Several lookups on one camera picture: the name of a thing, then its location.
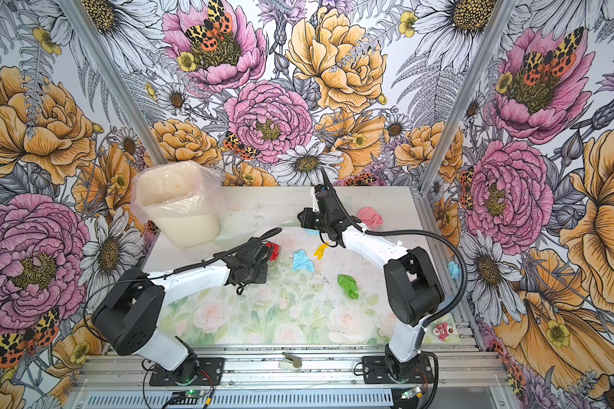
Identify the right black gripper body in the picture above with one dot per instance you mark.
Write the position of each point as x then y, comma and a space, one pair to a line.
315, 221

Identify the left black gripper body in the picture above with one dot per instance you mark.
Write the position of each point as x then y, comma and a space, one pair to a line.
257, 273

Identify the green dustpan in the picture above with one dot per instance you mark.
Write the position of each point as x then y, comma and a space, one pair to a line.
238, 228

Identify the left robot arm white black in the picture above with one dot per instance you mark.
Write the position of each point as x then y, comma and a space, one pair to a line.
128, 315

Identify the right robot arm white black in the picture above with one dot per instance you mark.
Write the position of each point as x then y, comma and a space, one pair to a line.
413, 288

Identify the red paper scrap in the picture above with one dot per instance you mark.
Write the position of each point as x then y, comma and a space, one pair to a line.
275, 250

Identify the yellow paper scrap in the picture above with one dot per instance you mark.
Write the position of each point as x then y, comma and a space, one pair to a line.
319, 253

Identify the pink paper scrap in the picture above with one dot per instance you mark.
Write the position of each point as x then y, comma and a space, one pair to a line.
370, 217

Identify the large light blue paper scrap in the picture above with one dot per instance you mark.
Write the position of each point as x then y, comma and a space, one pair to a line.
301, 262

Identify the green paper scrap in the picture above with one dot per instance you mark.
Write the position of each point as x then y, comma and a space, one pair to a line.
349, 286

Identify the white trash bin plastic liner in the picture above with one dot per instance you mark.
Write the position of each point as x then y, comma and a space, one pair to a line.
182, 199

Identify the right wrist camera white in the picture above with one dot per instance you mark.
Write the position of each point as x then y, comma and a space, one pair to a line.
320, 197

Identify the small beige clip on rail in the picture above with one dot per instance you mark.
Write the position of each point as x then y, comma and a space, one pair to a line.
290, 362

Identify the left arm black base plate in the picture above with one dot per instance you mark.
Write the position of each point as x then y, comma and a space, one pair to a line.
193, 372

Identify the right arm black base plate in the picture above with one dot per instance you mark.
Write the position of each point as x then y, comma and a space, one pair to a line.
387, 370

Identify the aluminium rail frame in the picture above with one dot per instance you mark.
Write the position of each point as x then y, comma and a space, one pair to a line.
331, 376

